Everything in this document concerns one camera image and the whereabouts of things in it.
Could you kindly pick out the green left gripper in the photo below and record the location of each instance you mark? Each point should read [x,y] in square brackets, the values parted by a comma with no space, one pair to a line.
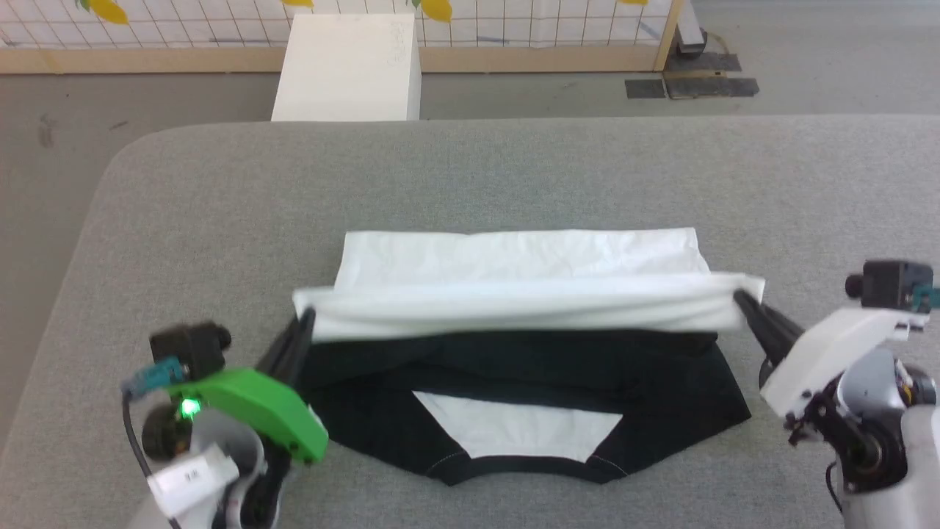
[257,400]

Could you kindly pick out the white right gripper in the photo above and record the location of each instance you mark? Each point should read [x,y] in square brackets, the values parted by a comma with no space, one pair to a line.
[822,353]

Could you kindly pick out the white t-shirt with black sleeves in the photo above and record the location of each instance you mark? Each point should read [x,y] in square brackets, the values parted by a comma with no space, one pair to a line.
[514,294]

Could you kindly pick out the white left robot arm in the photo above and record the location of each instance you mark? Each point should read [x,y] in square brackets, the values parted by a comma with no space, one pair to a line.
[220,477]

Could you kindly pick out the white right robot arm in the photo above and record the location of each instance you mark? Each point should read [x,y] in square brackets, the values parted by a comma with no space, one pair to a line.
[881,441]

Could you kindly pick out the long dark floor mat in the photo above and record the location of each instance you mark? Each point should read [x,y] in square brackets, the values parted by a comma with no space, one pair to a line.
[712,87]

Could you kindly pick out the small dark floor mat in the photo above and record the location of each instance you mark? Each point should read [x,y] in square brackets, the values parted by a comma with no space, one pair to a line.
[645,88]

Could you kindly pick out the white box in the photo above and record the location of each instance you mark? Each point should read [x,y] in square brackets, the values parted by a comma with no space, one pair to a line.
[345,70]

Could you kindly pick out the lemon print grid panel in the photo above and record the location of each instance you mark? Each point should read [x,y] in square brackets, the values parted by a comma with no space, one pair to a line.
[220,29]

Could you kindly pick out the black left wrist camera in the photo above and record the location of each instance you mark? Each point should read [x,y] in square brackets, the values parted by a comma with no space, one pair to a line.
[191,349]

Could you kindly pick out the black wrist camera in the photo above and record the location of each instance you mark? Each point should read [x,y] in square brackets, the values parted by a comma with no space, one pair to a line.
[191,349]
[892,283]

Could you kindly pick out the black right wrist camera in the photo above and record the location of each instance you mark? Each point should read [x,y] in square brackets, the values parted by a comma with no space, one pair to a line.
[892,283]

